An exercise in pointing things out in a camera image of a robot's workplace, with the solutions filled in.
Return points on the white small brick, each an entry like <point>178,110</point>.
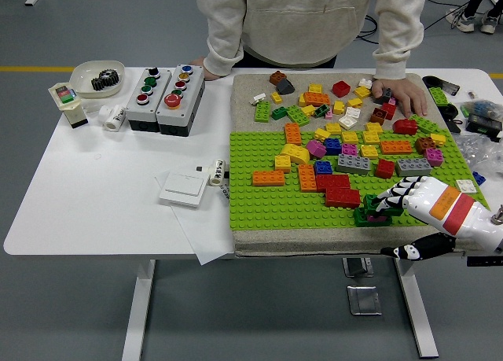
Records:
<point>365,82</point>

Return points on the blue square brick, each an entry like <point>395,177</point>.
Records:
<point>323,167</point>
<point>333,146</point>

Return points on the grey emergency-stop control box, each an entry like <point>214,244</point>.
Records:
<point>188,113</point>

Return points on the person's left hand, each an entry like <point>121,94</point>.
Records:
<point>404,91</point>

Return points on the yellow arch brick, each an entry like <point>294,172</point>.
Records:
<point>296,153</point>

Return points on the clear plastic cap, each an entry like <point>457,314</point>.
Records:
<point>91,107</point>

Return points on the white printed label strip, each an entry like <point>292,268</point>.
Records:
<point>225,192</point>

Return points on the small grey cube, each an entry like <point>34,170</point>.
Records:
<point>200,168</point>

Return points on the white small plastic piece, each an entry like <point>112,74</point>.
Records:
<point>258,98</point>

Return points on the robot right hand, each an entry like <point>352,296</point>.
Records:
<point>436,203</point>

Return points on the dark green upturned brick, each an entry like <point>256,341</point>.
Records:
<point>322,111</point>

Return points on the yellow small brick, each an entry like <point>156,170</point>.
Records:
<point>276,97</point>
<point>438,137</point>
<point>302,100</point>
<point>338,107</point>

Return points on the lime green long brick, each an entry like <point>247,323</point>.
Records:
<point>426,124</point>
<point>297,115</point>
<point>262,112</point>
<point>438,96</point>

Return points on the blue small brick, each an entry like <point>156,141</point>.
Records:
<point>479,179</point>

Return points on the yellow square brick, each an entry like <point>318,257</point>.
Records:
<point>308,110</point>
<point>321,134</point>
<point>371,137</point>
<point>315,88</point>
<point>374,126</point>
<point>333,127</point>
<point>349,137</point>
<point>362,92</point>
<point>282,163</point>
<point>368,151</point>
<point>355,102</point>

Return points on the dark green long brick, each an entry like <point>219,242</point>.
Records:
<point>359,218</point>
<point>368,201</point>

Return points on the black table control panel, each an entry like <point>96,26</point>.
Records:
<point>485,261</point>

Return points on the person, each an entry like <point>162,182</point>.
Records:
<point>294,23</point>
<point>465,23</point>

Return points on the white pipe tee fitting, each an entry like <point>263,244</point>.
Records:
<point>114,119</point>

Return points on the person's left forearm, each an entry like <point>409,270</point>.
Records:
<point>397,50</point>

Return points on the dark grey slope brick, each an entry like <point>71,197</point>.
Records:
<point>285,86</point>
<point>385,97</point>

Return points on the red rounded brick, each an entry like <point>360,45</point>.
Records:
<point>404,127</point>

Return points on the black module with green terminal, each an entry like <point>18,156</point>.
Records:
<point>485,125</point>

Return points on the grey four-button control box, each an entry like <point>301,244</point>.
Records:
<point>135,113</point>

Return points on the white red-green pushbutton switch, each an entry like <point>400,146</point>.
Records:
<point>74,113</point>

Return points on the brown upturned brick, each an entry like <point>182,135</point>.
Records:
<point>379,116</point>

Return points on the metal floor socket box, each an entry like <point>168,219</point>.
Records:
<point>363,300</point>

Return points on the person's right forearm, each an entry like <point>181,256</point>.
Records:
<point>224,50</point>

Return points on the person's right hand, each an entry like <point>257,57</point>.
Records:
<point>199,61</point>

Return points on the white flat square brick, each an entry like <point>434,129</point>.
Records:
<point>465,185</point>

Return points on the white wall switch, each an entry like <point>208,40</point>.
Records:
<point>182,188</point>

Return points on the green studded baseplate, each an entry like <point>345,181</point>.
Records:
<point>255,211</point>

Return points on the white bowl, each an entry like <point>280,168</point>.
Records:
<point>84,78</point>

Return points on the small metal screw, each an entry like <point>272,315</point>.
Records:
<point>471,92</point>

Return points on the magenta rounded brick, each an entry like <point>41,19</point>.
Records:
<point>316,148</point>

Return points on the black metal gear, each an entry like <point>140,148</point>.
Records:
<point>105,79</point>

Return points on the white labelled pipe fitting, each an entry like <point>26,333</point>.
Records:
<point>216,172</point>

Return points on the clear crumpled plastic bag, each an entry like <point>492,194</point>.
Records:
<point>477,152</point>

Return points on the clear bag of small parts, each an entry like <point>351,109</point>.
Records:
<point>481,108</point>

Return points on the brown square brick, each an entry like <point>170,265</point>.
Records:
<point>277,77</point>
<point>425,144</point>

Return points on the pink square brick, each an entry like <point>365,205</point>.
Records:
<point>373,218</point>
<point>349,149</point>

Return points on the pink tiny brick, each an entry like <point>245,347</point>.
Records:
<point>329,114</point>
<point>392,100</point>

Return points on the red square brick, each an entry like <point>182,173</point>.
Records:
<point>389,111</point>
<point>385,169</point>
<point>341,89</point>

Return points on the grey long brick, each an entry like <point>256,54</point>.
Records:
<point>412,167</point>
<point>353,164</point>

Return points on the white table leg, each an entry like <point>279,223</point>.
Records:
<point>414,298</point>
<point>141,298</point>

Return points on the grey metal table bracket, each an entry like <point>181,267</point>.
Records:
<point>355,267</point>

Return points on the magenta square brick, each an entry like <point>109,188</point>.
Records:
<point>433,156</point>

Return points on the orange long brick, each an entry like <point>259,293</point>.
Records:
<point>292,133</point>
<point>307,178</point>
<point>316,98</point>
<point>396,146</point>
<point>268,179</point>

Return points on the black flat clip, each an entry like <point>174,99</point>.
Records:
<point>454,127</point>

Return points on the white upturned square brick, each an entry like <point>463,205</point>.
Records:
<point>347,122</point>

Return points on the red long brick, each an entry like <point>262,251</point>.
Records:
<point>342,197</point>
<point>332,182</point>

